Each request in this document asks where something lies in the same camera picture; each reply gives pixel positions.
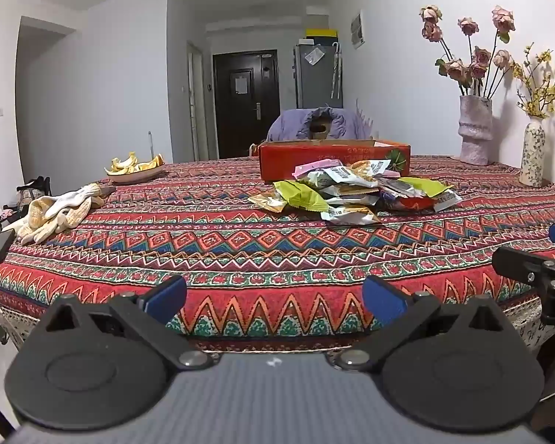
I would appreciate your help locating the white floral vase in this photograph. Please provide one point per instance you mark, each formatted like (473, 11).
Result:
(533, 157)

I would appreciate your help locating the yellow flower branches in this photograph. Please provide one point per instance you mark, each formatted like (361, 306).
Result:
(539, 88)

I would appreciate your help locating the white electrical panel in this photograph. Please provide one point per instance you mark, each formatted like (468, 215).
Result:
(358, 28)

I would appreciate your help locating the white interior door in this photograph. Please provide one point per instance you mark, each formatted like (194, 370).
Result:
(198, 106)

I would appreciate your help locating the clear plastic pouch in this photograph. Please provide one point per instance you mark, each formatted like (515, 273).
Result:
(313, 55)

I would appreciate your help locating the black entrance door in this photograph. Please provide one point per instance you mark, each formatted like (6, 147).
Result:
(245, 120)

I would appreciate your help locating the pile of orange peels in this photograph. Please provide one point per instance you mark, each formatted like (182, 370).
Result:
(129, 163)

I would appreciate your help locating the black bag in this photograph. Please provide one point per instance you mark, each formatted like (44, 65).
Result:
(34, 190)

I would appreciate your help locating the red cardboard box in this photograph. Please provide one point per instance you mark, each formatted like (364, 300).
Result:
(305, 159)

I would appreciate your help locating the purple puffer jacket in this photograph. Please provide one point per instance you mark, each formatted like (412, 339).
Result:
(291, 125)

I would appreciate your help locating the yellow box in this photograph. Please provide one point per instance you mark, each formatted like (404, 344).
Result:
(321, 33)

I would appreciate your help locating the white bowl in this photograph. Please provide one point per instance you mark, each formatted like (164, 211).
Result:
(136, 175)

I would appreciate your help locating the brown chair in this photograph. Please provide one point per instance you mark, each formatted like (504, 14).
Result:
(320, 130)

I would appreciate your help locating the pink textured vase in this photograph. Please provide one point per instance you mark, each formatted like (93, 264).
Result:
(475, 134)

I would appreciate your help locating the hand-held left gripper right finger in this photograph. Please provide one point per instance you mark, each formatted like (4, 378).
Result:
(384, 298)

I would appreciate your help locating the clear folded umbrella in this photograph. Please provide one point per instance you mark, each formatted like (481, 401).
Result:
(336, 69)

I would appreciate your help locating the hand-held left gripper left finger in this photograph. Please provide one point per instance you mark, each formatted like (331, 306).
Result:
(164, 296)

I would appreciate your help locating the white paper notice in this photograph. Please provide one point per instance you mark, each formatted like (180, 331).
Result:
(239, 84)

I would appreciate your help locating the grey refrigerator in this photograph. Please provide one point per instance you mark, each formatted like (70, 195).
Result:
(317, 83)

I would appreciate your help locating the pile of assorted snack packets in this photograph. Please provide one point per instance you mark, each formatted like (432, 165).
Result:
(351, 189)

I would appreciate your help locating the dried pink roses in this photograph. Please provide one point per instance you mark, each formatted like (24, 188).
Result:
(478, 60)

